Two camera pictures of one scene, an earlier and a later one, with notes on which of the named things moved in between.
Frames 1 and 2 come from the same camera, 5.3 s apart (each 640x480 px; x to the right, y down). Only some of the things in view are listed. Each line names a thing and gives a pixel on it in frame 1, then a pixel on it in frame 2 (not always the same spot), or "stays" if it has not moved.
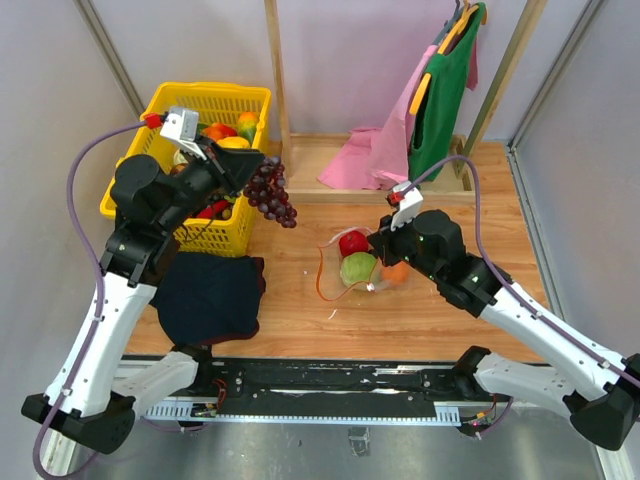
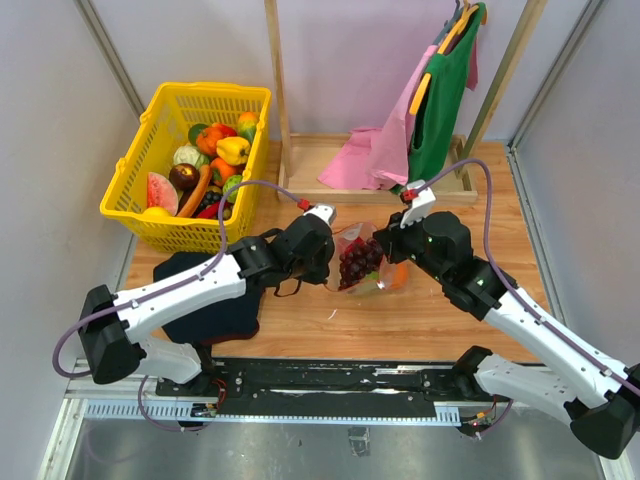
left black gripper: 237,166 to 321,274
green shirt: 437,112 stays
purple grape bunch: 266,191 to 359,260
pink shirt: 377,157 stays
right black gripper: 383,240 stays
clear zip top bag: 348,262 stays
